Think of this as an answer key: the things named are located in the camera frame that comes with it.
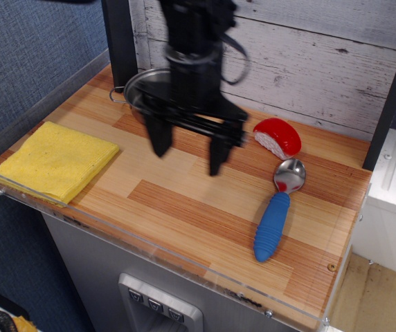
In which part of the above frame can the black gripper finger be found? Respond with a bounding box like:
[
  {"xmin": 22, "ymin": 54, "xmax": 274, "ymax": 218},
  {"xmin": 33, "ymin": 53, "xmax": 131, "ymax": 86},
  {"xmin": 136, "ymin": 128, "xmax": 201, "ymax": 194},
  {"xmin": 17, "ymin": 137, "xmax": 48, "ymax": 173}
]
[
  {"xmin": 145, "ymin": 116, "xmax": 173, "ymax": 157},
  {"xmin": 209, "ymin": 137, "xmax": 233, "ymax": 176}
]

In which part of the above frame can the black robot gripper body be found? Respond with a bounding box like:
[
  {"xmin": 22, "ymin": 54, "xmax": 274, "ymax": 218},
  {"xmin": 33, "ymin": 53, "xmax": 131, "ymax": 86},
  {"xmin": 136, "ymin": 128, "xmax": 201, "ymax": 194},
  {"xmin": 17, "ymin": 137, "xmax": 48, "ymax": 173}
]
[{"xmin": 137, "ymin": 51, "xmax": 248, "ymax": 147}]

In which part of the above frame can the yellow cloth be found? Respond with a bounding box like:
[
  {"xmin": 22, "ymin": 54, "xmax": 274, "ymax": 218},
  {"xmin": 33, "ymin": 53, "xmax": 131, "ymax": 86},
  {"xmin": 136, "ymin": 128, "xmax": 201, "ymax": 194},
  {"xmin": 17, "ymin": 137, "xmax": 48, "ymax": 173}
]
[{"xmin": 0, "ymin": 122, "xmax": 119, "ymax": 207}]

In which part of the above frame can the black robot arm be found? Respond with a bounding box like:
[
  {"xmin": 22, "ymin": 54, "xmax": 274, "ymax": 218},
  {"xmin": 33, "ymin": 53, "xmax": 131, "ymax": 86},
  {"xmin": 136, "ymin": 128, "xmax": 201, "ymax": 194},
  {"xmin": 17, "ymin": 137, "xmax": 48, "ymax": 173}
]
[{"xmin": 125, "ymin": 1, "xmax": 248, "ymax": 176}]

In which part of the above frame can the small stainless steel pot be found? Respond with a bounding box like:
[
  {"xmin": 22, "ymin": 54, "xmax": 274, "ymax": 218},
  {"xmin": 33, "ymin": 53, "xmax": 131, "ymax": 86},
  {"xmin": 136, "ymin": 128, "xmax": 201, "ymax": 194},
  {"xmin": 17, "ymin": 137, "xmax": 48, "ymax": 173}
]
[{"xmin": 109, "ymin": 68, "xmax": 170, "ymax": 125}]

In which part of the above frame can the red and white sushi toy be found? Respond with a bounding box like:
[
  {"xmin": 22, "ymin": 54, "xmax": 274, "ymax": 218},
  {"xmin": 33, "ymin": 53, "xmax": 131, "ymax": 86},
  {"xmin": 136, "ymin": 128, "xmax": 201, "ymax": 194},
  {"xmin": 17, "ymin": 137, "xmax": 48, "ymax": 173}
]
[{"xmin": 253, "ymin": 118, "xmax": 302, "ymax": 160}]

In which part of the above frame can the clear acrylic table guard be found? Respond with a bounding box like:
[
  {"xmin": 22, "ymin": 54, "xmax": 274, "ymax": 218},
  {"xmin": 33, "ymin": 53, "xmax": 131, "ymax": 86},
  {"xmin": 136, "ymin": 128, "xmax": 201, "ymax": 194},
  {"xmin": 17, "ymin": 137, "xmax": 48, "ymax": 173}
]
[{"xmin": 0, "ymin": 48, "xmax": 372, "ymax": 332}]

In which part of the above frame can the grey toy cabinet front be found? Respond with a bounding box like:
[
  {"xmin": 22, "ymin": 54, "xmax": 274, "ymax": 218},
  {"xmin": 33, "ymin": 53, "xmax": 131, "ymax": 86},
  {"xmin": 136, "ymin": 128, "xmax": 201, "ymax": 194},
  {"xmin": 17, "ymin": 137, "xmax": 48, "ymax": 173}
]
[{"xmin": 44, "ymin": 215, "xmax": 292, "ymax": 331}]

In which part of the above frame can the silver button panel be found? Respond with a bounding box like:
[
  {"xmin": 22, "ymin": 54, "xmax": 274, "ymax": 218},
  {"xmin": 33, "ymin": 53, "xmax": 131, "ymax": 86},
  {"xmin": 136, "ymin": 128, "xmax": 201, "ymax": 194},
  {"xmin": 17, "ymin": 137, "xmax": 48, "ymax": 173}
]
[{"xmin": 118, "ymin": 273, "xmax": 204, "ymax": 331}]

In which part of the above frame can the white toy sink unit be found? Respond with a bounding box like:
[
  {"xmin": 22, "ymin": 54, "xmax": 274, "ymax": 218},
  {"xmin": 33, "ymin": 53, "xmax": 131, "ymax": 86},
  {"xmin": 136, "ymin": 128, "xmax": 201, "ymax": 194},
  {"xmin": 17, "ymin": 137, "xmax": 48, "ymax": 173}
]
[{"xmin": 352, "ymin": 129, "xmax": 396, "ymax": 272}]

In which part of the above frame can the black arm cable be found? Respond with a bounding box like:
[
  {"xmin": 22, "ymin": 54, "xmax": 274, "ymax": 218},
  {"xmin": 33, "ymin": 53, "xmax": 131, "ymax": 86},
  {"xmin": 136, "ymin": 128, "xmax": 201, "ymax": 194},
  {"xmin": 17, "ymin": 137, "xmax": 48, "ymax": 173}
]
[{"xmin": 220, "ymin": 30, "xmax": 251, "ymax": 86}]

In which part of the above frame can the blue handled metal spoon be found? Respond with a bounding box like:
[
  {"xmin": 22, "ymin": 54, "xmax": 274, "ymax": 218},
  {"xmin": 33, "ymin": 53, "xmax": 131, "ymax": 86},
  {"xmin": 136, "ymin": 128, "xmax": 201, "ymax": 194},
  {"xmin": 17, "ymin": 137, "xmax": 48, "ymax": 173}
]
[{"xmin": 253, "ymin": 158, "xmax": 306, "ymax": 263}]

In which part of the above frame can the black vertical left post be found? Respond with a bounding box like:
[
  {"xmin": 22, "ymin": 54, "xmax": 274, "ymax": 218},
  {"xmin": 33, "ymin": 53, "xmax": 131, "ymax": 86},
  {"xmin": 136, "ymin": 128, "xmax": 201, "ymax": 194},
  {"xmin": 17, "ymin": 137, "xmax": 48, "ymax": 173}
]
[{"xmin": 101, "ymin": 0, "xmax": 138, "ymax": 89}]

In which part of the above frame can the black vertical post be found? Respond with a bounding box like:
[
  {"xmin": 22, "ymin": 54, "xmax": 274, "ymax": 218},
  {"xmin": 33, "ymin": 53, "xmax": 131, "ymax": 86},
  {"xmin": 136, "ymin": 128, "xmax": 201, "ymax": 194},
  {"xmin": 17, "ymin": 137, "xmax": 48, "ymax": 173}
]
[
  {"xmin": 101, "ymin": 0, "xmax": 138, "ymax": 89},
  {"xmin": 362, "ymin": 72, "xmax": 396, "ymax": 171}
]

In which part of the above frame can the black vertical right post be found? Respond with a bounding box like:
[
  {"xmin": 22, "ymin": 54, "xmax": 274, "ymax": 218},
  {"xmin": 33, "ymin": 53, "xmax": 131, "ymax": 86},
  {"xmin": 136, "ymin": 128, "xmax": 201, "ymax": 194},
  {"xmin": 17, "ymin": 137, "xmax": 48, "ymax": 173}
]
[{"xmin": 362, "ymin": 72, "xmax": 396, "ymax": 171}]

